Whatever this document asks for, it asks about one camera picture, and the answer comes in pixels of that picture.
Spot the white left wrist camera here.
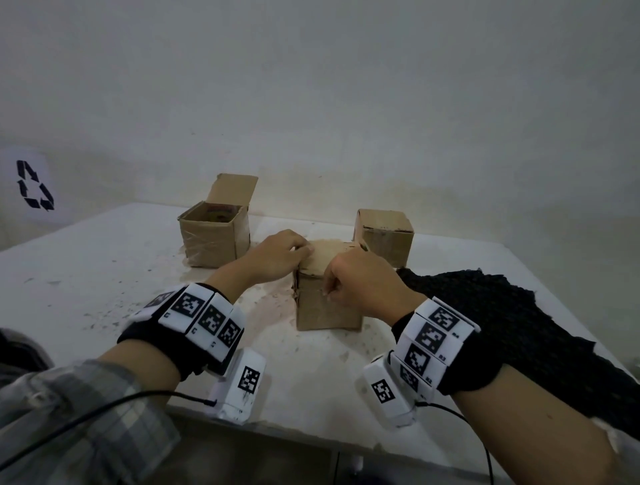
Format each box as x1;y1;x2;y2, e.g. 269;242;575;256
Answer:
207;348;267;426

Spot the black left camera cable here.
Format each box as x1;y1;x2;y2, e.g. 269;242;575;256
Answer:
0;390;217;470

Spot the paper box with white lid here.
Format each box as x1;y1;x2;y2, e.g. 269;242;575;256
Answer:
353;209;415;269

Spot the left wrist marker band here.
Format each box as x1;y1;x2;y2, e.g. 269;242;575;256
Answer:
117;283;247;382

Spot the paper box with notched rim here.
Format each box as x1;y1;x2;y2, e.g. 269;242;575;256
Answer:
292;241;371;332

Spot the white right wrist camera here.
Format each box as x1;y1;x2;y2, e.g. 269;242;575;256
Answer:
362;354;419;428

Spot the person's right forearm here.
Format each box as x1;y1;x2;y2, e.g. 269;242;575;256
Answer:
452;364;626;485

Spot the black and white wall marker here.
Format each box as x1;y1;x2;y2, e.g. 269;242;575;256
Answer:
16;159;55;212

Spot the paper box with tall flap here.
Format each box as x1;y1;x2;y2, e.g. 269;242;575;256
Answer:
177;173;259;269

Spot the person's right hand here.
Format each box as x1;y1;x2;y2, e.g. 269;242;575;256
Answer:
322;248;427;326

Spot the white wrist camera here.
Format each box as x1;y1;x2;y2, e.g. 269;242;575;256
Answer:
362;354;419;428
207;348;267;426

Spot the pile of black bubble wrap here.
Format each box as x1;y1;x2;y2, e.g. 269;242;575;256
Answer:
397;268;640;440

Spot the person's left forearm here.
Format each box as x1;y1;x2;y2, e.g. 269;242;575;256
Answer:
0;339;182;485

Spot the black right camera cable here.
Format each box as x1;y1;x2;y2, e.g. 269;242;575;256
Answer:
415;401;496;485

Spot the black camera cable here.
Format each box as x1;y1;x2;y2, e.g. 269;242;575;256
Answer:
415;401;496;485
0;390;217;470

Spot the person's left hand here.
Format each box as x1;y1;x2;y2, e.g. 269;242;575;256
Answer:
219;229;314;301

